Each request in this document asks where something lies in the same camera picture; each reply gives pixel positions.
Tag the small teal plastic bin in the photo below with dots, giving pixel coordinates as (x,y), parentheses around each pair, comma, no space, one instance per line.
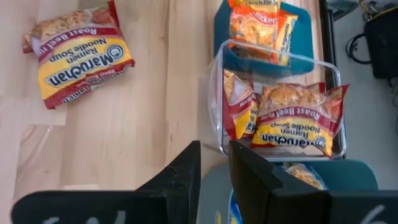
(222,31)

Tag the blue Maruchan ramen packet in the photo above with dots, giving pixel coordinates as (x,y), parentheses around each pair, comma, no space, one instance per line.
(234,211)
(304,175)

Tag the red Maruchan beef ramen packet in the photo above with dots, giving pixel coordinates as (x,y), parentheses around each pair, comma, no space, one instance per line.
(239,109)
(77,56)
(298,124)
(74,99)

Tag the large teal plastic bin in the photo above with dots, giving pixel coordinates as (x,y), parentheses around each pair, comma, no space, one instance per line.
(348,177)

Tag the black equipment case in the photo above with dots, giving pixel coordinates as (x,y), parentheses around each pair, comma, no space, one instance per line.
(384,46)

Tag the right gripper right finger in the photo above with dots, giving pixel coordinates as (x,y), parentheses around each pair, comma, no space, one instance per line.
(295,208)

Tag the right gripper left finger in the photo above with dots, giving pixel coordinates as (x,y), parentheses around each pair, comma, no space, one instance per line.
(124,208)

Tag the clear plastic bin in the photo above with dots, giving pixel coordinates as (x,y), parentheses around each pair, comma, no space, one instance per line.
(214,102)

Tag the orange Maruchan chicken ramen packet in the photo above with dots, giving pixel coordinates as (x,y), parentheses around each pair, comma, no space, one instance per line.
(255,29)
(287,37)

